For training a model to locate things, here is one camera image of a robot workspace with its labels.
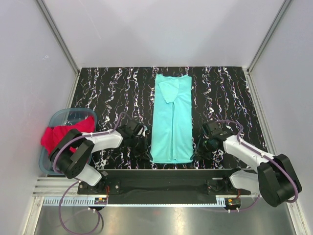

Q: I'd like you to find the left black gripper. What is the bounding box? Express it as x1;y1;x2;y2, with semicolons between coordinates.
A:
129;135;153;161

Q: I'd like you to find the teal t shirt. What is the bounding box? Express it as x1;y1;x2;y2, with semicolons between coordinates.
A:
150;74;193;164

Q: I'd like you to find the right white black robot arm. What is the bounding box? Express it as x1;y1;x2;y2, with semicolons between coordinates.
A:
192;134;302;207

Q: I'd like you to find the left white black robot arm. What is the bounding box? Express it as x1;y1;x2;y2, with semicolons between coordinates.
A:
48;124;147;194

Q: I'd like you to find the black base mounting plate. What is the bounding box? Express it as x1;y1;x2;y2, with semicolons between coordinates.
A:
78;169;250;195

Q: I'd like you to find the translucent blue plastic basket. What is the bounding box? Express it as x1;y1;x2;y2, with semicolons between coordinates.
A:
39;108;97;176

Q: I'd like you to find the red t shirt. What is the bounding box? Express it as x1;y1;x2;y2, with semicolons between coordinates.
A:
41;116;95;154

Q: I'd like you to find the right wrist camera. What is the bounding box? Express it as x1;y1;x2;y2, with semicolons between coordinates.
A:
202;122;232;141

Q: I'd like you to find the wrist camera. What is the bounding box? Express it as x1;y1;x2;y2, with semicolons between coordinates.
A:
116;121;145;139
202;122;232;141

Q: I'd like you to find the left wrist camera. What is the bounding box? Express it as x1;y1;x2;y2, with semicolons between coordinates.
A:
116;121;145;139

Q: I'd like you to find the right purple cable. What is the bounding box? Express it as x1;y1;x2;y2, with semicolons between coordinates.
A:
212;119;300;212

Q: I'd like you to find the purple cable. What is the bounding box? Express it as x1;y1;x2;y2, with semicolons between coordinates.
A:
212;119;300;212
52;112;130;233

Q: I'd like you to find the aluminium frame rail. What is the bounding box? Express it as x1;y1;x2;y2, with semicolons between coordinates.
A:
31;178;299;196

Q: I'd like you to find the white slotted cable duct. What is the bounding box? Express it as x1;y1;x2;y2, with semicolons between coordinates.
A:
43;197;227;207

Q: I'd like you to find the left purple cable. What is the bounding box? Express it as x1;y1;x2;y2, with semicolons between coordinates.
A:
52;112;130;233

